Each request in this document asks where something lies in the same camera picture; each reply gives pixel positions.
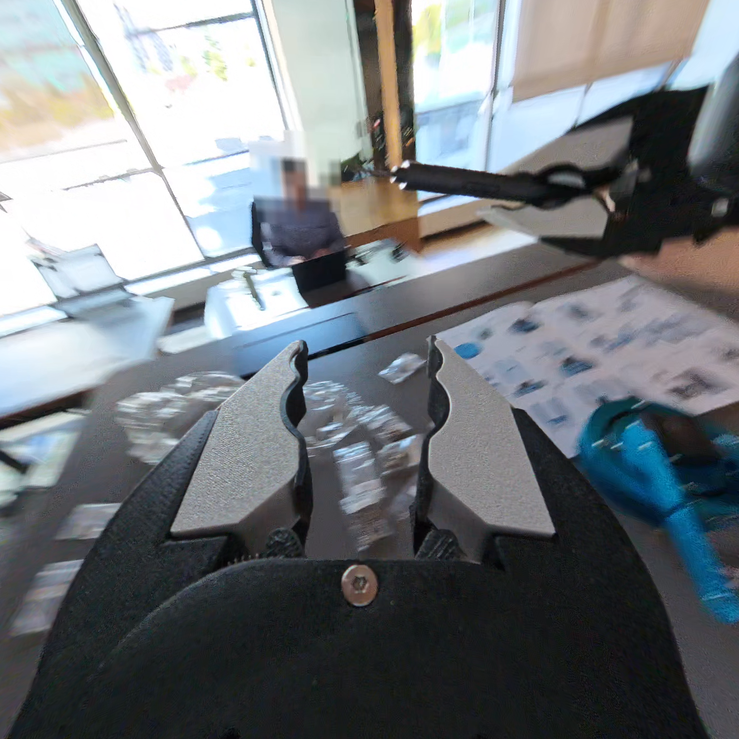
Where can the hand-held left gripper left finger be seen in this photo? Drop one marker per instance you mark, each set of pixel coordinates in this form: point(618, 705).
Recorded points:
point(236, 462)

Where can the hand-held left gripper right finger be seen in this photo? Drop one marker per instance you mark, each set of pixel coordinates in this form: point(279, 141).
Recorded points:
point(491, 462)

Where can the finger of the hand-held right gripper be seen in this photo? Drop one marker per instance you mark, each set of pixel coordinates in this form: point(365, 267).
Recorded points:
point(589, 144)
point(554, 222)

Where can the blue toy robot arm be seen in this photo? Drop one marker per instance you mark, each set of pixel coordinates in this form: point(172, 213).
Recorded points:
point(635, 462)

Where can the wood edged dark desk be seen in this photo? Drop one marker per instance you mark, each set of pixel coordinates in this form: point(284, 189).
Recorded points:
point(271, 312)

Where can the dark grey desk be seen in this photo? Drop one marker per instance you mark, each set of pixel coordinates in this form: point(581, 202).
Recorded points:
point(652, 566)

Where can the person's right hand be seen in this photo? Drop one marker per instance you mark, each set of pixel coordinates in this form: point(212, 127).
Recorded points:
point(681, 274)

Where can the crumpled clear plastic wrap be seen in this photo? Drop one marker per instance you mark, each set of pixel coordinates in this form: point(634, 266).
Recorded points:
point(167, 410)

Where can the beige roller blind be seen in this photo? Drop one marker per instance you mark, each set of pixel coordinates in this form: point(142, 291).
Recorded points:
point(600, 40)

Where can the small clear parts bag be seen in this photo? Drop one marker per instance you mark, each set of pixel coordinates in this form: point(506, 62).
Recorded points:
point(86, 521)
point(401, 368)
point(46, 597)

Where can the printed instruction sheet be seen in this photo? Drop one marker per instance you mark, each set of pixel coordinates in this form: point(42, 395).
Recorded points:
point(606, 346)

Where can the wooden pillar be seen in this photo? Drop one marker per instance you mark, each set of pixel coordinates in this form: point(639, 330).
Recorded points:
point(392, 81)

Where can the dark laptop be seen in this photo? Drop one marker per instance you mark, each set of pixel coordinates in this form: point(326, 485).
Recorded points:
point(320, 268)

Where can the black office chair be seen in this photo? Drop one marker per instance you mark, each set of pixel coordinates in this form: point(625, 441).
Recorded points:
point(258, 236)

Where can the black mesh chair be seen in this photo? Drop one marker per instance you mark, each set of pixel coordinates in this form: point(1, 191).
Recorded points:
point(86, 277)

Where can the window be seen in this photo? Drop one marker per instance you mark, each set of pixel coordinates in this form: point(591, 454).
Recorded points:
point(144, 115)

